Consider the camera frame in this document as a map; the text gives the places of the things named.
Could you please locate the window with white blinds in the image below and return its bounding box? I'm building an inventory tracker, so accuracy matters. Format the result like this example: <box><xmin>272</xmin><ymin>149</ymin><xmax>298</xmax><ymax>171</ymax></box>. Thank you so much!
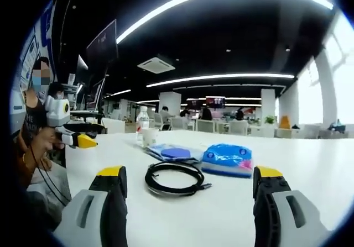
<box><xmin>297</xmin><ymin>61</ymin><xmax>324</xmax><ymax>125</ymax></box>
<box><xmin>323</xmin><ymin>9</ymin><xmax>354</xmax><ymax>126</ymax></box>

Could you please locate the orange object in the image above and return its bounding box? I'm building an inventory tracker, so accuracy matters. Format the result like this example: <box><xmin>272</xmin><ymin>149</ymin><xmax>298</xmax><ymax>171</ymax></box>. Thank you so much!
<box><xmin>279</xmin><ymin>115</ymin><xmax>291</xmax><ymax>130</ymax></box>

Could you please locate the large black monitor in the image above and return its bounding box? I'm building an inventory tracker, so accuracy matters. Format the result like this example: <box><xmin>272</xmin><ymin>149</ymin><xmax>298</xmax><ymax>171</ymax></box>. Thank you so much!
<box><xmin>85</xmin><ymin>19</ymin><xmax>119</xmax><ymax>67</ymax></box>

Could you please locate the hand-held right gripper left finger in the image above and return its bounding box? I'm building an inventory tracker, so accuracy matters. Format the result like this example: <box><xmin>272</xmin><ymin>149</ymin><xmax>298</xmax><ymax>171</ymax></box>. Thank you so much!
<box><xmin>54</xmin><ymin>165</ymin><xmax>129</xmax><ymax>247</ymax></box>

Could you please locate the white table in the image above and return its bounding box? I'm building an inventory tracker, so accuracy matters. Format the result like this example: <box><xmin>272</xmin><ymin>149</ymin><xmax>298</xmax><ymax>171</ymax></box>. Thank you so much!
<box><xmin>54</xmin><ymin>129</ymin><xmax>354</xmax><ymax>247</ymax></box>

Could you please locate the row of white office chairs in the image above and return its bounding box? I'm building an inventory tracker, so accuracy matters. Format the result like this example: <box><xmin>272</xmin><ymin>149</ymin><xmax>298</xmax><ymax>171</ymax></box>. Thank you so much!
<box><xmin>150</xmin><ymin>113</ymin><xmax>249</xmax><ymax>136</ymax></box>

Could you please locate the wet wipes pack blue lid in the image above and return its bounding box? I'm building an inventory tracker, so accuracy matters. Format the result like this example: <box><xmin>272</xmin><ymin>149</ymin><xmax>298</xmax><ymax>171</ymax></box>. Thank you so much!
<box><xmin>144</xmin><ymin>143</ymin><xmax>205</xmax><ymax>164</ymax></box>

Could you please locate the paper cup with green print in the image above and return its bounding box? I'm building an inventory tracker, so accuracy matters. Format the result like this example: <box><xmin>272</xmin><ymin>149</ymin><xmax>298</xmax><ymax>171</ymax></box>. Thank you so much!
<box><xmin>141</xmin><ymin>128</ymin><xmax>160</xmax><ymax>148</ymax></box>

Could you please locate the clear water bottle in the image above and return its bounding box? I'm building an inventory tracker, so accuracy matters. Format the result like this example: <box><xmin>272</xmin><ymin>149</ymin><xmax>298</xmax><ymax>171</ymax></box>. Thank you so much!
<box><xmin>135</xmin><ymin>106</ymin><xmax>150</xmax><ymax>146</ymax></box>

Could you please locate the person's left hand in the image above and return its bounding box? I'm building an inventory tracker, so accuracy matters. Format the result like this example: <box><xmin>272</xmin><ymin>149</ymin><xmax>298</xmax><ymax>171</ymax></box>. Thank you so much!
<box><xmin>35</xmin><ymin>125</ymin><xmax>66</xmax><ymax>151</ymax></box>

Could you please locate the blue wall poster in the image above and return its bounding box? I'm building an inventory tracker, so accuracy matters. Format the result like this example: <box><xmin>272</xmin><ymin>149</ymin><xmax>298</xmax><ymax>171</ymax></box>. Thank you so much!
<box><xmin>16</xmin><ymin>0</ymin><xmax>60</xmax><ymax>98</ymax></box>

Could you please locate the blue tissue pack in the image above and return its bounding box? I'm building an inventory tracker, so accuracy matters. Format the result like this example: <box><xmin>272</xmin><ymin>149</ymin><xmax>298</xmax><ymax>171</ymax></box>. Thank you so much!
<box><xmin>201</xmin><ymin>143</ymin><xmax>254</xmax><ymax>180</ymax></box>

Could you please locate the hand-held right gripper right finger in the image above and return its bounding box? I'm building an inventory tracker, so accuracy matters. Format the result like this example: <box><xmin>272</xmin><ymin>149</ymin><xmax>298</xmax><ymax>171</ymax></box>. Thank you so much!
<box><xmin>252</xmin><ymin>165</ymin><xmax>337</xmax><ymax>247</ymax></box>

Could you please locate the white pillar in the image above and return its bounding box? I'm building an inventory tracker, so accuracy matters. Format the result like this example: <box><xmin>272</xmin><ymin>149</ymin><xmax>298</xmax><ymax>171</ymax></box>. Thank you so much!
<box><xmin>159</xmin><ymin>91</ymin><xmax>182</xmax><ymax>115</ymax></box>
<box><xmin>261</xmin><ymin>88</ymin><xmax>277</xmax><ymax>118</ymax></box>

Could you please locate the small black monitor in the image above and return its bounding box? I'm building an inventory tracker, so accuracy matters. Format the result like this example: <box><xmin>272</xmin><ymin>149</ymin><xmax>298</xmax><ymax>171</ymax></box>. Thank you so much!
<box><xmin>91</xmin><ymin>77</ymin><xmax>107</xmax><ymax>112</ymax></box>

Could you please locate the dark bag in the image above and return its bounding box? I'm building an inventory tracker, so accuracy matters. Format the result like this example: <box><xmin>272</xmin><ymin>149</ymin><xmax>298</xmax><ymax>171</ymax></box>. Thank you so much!
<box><xmin>329</xmin><ymin>119</ymin><xmax>347</xmax><ymax>132</ymax></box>

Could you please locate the hanging red screen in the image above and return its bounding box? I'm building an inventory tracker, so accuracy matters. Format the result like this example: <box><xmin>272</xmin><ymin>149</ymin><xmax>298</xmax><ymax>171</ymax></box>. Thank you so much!
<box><xmin>206</xmin><ymin>96</ymin><xmax>226</xmax><ymax>107</ymax></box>

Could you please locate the thin black cable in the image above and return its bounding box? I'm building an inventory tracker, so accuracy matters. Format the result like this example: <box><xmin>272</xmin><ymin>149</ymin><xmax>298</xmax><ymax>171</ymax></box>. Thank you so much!
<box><xmin>27</xmin><ymin>141</ymin><xmax>72</xmax><ymax>207</ymax></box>

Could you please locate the white low cabinet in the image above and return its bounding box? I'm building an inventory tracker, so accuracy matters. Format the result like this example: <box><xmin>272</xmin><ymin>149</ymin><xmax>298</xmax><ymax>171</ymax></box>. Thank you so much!
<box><xmin>248</xmin><ymin>124</ymin><xmax>323</xmax><ymax>139</ymax></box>

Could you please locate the ceiling air conditioner unit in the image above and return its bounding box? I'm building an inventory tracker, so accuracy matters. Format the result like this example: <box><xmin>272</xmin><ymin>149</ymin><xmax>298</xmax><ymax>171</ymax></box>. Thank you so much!
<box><xmin>137</xmin><ymin>55</ymin><xmax>176</xmax><ymax>75</ymax></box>

